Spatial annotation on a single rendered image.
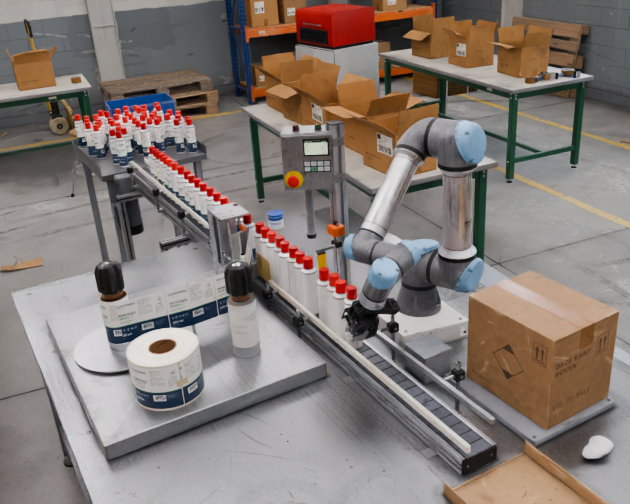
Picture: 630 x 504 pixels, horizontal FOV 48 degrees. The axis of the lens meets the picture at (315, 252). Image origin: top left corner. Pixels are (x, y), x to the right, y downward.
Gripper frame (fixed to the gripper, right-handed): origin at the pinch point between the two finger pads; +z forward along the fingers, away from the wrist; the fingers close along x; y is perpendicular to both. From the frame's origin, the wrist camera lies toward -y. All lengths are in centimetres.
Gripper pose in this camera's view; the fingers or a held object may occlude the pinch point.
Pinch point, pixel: (360, 336)
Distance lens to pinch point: 216.8
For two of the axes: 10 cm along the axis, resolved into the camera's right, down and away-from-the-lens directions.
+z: -1.9, 6.2, 7.6
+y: -8.7, 2.6, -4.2
